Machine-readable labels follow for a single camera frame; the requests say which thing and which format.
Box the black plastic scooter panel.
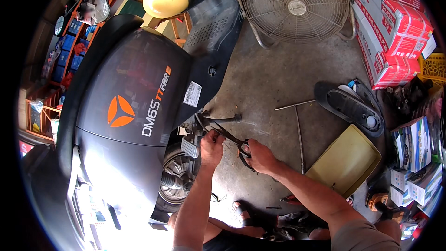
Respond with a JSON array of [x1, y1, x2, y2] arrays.
[[314, 79, 385, 138]]

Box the red handled tool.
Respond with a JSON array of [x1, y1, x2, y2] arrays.
[[280, 195, 303, 206]]

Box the black electric scooter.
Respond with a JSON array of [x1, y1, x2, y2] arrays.
[[21, 0, 244, 251]]

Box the medium printed product box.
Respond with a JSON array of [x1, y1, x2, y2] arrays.
[[407, 162, 444, 207]]

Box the black scissors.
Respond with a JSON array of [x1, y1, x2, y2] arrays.
[[213, 122, 258, 172]]

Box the person's legs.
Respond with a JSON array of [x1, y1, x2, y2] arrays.
[[167, 197, 354, 241]]

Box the wooden rack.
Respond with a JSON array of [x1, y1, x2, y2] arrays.
[[25, 84, 66, 142]]

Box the white plastic part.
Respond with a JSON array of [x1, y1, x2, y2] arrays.
[[337, 80, 364, 100]]

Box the round metal floor fan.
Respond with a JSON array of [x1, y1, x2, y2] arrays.
[[236, 0, 357, 49]]

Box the wooden stool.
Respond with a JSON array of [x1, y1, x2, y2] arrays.
[[143, 11, 193, 47]]

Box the yellow plastic tray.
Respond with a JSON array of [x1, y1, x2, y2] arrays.
[[305, 124, 382, 199]]

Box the orange shelf with blue boxes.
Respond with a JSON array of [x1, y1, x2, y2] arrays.
[[42, 0, 141, 84]]

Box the heap of black scooter parts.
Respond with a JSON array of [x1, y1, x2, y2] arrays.
[[378, 76, 444, 128]]

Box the stack of red white cartons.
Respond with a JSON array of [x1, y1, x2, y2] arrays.
[[345, 0, 437, 90]]

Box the large printed product box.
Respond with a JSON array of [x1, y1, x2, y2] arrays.
[[392, 116, 433, 174]]

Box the orange black power drill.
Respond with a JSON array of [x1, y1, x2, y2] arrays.
[[365, 191, 411, 224]]

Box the person's body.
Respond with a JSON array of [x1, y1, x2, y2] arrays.
[[172, 218, 402, 251]]

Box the metal T-handle wrench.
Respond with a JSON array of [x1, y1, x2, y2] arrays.
[[274, 99, 316, 175]]

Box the yellow plastic crate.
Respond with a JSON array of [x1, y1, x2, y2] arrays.
[[417, 53, 446, 85]]

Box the person's left hand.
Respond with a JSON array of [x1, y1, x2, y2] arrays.
[[200, 130, 226, 169]]

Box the small printed product box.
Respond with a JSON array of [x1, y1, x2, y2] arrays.
[[390, 186, 414, 208], [390, 168, 414, 192]]

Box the person's right hand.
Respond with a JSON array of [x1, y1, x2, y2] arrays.
[[240, 139, 283, 176]]

